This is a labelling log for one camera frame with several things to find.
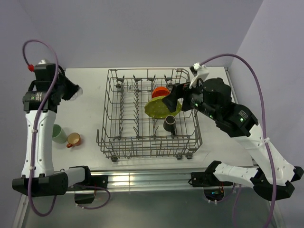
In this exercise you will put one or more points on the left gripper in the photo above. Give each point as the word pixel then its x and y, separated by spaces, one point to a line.
pixel 72 89

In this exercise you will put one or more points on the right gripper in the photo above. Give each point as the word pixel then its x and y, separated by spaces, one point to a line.
pixel 179 91

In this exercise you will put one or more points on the clear drinking glass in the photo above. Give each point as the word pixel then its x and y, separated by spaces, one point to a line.
pixel 77 94

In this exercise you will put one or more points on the orange bowl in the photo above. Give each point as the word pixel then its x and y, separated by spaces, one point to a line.
pixel 160 91

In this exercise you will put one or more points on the green dotted plate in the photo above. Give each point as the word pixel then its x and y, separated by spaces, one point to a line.
pixel 155 108

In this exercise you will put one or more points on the dark brown mug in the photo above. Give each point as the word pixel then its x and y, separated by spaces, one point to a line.
pixel 169 124

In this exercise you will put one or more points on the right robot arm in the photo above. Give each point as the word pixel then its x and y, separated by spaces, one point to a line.
pixel 273 174

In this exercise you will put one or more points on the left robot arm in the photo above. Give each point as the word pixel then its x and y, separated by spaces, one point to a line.
pixel 38 162

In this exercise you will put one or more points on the pale green cup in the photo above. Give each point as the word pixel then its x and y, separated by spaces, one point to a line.
pixel 58 134

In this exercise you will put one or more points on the orange brown mug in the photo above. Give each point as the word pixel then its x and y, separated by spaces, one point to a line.
pixel 74 139

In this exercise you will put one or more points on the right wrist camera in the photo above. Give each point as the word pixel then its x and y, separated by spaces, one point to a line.
pixel 200 72

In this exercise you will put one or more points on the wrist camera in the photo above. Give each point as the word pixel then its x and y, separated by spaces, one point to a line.
pixel 200 72
pixel 44 62

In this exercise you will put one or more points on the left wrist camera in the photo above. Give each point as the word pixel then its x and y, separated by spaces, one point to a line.
pixel 44 62

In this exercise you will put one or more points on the grey wire dish rack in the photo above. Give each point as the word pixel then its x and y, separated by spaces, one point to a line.
pixel 128 132

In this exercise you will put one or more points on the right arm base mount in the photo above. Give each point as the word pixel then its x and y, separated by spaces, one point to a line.
pixel 206 179

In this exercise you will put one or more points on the aluminium mounting rail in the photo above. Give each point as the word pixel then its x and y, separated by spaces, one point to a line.
pixel 143 180

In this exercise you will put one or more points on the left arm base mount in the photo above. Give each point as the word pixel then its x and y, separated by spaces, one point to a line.
pixel 97 182

